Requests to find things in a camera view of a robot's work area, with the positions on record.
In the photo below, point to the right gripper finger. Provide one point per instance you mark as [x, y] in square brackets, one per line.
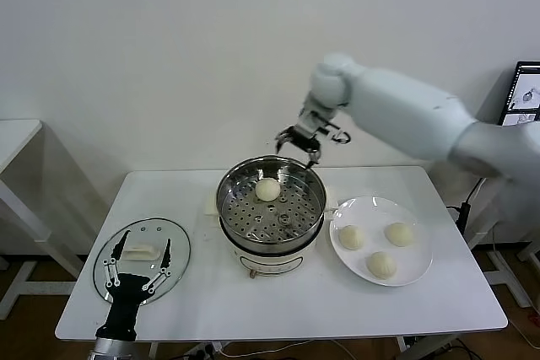
[314, 157]
[282, 135]

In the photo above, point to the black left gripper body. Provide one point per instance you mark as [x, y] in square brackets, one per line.
[126, 309]

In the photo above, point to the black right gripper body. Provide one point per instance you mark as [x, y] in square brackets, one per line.
[304, 138]

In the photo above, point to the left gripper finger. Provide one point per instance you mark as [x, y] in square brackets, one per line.
[120, 246]
[166, 254]

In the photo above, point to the white steamed baozi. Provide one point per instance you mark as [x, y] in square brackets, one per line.
[351, 237]
[399, 234]
[266, 189]
[381, 265]

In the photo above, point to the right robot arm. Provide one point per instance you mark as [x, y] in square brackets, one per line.
[401, 103]

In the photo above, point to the perforated steel steamer basket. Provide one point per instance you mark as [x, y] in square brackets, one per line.
[270, 225]

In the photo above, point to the white round plate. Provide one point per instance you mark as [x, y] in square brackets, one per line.
[371, 212]

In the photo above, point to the white power strip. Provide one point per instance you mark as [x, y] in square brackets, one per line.
[206, 350]

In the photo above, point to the white electric cooker pot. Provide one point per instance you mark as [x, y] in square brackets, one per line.
[270, 265]

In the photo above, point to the white empty side table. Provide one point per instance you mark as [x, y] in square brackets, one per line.
[17, 136]

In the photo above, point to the white laptop side table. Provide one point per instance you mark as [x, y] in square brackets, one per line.
[489, 233]

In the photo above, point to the grey open laptop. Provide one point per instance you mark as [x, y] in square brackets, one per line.
[527, 90]

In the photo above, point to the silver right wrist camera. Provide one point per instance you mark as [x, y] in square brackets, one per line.
[325, 126]

